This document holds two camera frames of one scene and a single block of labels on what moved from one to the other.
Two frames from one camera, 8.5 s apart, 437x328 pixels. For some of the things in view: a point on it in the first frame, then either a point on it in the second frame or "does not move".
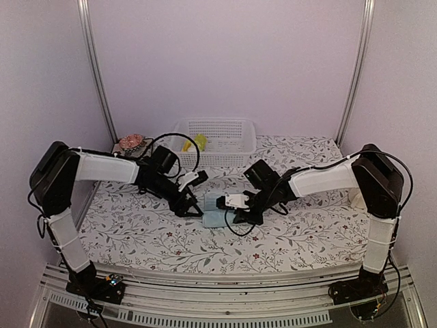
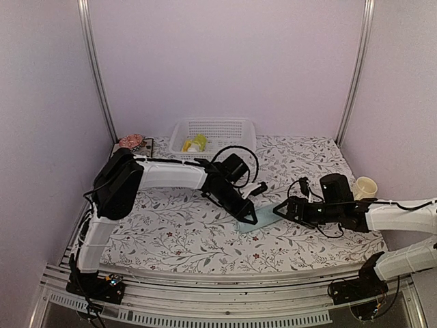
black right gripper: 246,219 to 293,202
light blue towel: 214,216 to 264,216
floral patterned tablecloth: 125,227 does not move
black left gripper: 181,211 to 242,212
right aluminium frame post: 359,68 does not move
